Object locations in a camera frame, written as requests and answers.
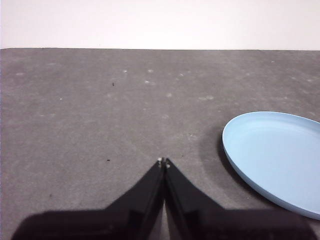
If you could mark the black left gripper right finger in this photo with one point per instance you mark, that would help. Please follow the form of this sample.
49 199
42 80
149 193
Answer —
200 220

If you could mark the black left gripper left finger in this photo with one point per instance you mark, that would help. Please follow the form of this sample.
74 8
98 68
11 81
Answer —
125 217

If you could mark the blue round plate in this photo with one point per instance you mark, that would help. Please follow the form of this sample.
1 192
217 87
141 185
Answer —
275 155

